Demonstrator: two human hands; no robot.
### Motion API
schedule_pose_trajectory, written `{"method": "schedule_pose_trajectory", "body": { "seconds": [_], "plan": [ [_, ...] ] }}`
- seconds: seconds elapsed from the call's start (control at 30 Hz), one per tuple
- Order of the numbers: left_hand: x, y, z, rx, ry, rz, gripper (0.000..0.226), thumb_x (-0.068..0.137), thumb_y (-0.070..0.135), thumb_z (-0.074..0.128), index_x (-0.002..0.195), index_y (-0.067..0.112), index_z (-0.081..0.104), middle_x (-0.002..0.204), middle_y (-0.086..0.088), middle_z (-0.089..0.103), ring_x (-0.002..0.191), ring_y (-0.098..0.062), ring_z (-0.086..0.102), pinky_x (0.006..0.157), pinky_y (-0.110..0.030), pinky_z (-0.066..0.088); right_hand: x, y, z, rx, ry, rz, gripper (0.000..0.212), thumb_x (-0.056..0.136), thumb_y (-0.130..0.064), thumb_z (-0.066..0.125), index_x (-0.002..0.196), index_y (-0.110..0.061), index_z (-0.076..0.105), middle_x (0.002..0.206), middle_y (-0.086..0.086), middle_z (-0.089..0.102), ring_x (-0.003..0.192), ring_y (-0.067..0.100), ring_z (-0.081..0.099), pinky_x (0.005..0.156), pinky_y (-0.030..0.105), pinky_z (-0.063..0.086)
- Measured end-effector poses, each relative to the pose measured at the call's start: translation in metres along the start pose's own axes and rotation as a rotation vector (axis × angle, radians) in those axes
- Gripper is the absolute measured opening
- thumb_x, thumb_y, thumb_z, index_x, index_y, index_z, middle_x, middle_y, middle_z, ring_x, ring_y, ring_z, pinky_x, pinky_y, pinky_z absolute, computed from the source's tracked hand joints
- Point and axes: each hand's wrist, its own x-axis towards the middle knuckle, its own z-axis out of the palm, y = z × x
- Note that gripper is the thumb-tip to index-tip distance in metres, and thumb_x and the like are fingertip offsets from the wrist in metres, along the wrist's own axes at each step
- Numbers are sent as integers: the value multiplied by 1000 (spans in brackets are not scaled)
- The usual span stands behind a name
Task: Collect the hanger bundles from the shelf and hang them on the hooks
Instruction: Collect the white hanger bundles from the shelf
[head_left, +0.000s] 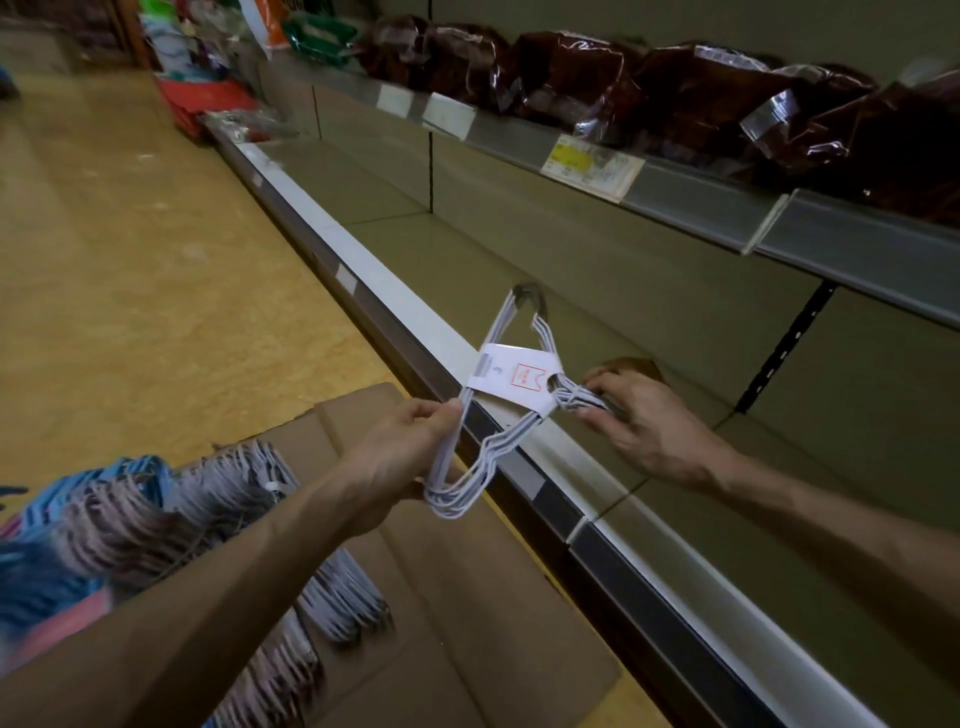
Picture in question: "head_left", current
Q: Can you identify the person's right hand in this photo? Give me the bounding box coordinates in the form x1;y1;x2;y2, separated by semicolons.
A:
581;367;740;494

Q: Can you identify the person's left hand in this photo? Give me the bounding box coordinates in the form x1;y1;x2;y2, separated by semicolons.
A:
333;398;465;538

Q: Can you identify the grey hanger bundle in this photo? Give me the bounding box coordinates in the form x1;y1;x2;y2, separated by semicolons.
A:
423;283;624;520
168;449;393;648
194;438;376;639

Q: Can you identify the grey store shelf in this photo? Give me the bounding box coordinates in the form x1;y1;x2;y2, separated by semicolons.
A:
202;0;960;728

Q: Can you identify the rose gold metal hanger bundle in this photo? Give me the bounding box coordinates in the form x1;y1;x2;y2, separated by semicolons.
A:
52;472;328;728

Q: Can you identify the person's left forearm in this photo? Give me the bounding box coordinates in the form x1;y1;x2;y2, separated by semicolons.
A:
0;464;376;728

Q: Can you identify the person's right forearm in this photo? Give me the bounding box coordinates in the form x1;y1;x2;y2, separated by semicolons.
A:
704;449;960;691

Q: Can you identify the flattened brown cardboard box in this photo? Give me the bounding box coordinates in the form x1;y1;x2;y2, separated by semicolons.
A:
176;382;624;728

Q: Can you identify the row of brown wrapped packets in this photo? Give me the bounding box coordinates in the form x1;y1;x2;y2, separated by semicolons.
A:
352;13;960;226

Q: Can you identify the clear wrapped packet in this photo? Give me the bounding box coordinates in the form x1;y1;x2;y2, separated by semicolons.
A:
202;108;298;145

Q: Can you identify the pile of colourful small goods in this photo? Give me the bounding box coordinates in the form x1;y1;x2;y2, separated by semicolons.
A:
183;0;256;84

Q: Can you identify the orange printed bag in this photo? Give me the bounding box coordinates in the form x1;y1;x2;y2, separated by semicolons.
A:
238;0;290;61

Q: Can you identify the white bucket stack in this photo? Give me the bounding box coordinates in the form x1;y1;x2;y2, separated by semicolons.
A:
138;0;189;76

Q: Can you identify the small brown cardboard box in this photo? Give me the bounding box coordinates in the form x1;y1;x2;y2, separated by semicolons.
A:
0;29;73;75

